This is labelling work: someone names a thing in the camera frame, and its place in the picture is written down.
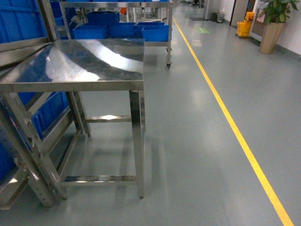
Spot steel shelf with blue bins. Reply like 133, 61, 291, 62
0, 0, 90, 210

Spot stainless steel table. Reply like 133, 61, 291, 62
0, 39, 145, 206

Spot steel wheeled cart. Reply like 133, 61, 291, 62
59, 0, 173, 68

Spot yellow mop bucket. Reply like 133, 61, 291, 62
236, 12, 254, 38

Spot plant in tan pot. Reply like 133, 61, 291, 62
259, 0, 300, 55

